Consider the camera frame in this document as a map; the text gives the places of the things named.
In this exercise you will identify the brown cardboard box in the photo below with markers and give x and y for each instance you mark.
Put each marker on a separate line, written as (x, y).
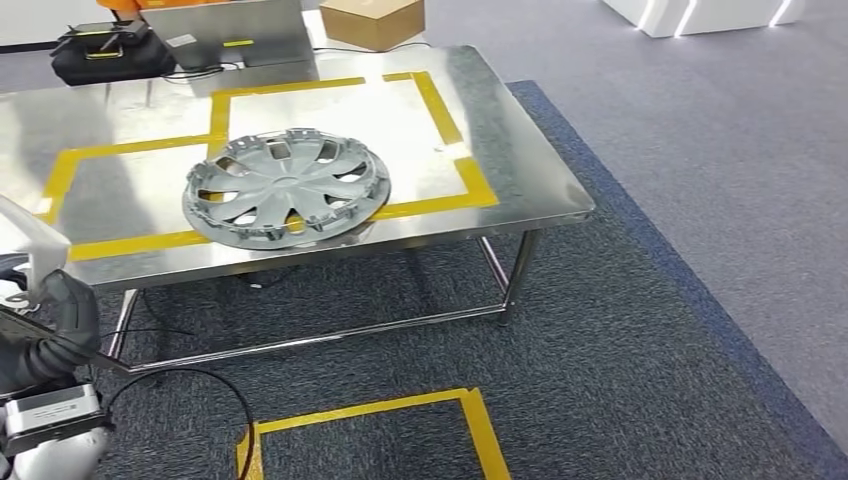
(371, 26)

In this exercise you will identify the person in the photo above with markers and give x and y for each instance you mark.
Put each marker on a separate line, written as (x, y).
(119, 4)

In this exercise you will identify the white plastic shell part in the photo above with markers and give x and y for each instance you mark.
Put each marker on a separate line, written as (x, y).
(33, 245)

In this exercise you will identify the stainless steel workbench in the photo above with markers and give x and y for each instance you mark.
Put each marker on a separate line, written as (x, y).
(503, 132)

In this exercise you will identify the black bag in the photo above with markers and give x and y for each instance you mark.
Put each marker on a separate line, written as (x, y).
(112, 69)

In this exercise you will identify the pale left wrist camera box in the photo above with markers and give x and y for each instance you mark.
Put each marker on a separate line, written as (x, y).
(53, 411)

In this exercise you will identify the silver laptop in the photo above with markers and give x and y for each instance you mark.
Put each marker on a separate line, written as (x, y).
(232, 26)

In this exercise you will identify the white platform with light strips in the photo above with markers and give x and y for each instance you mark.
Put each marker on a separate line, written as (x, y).
(729, 16)

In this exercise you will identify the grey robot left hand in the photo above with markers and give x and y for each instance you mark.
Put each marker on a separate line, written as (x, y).
(73, 311)

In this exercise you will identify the silver wheel hubcap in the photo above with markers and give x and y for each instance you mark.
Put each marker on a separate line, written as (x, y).
(285, 185)

